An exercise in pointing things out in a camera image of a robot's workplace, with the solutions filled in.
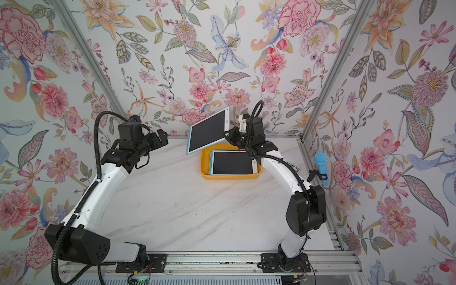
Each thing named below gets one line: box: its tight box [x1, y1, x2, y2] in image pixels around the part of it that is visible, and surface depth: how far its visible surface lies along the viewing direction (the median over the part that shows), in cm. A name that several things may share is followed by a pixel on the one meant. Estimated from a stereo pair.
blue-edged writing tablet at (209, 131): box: [185, 106, 231, 156], surface depth 92 cm
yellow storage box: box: [199, 141, 234, 180], surface depth 102 cm
